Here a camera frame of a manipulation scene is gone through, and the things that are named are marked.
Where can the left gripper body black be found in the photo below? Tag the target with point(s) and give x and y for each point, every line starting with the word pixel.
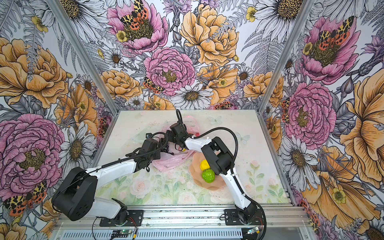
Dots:
pixel 153 157

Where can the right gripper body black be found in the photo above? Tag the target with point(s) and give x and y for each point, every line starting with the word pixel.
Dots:
pixel 173 138

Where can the pink plastic bag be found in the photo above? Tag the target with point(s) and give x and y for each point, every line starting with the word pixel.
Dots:
pixel 174 155

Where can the yellow fake lemon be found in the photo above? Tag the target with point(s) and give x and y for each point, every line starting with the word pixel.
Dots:
pixel 204 165

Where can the green fake fruit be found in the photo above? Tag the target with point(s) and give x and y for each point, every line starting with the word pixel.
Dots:
pixel 208 176

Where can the pink scalloped bowl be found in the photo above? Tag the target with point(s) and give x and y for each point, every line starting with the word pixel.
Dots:
pixel 196 173

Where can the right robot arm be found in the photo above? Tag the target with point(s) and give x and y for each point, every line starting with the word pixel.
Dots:
pixel 221 161

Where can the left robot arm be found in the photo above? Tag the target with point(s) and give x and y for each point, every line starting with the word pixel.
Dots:
pixel 76 196

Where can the green circuit board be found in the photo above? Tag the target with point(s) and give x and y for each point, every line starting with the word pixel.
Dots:
pixel 121 233

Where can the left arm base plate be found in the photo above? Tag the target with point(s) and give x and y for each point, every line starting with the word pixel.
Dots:
pixel 129 218

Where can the white perforated cable duct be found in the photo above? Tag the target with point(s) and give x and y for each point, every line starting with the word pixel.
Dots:
pixel 157 234

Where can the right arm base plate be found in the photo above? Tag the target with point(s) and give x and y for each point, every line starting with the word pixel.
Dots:
pixel 235 217

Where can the aluminium front rail frame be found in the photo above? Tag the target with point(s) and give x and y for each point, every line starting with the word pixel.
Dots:
pixel 283 222

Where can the left aluminium corner post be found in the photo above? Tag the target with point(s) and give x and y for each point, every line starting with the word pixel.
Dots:
pixel 76 42

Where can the aluminium corner post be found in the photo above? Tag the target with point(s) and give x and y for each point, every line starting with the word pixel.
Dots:
pixel 292 38
pixel 76 42

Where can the right aluminium corner post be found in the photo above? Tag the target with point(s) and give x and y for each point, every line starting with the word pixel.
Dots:
pixel 292 38

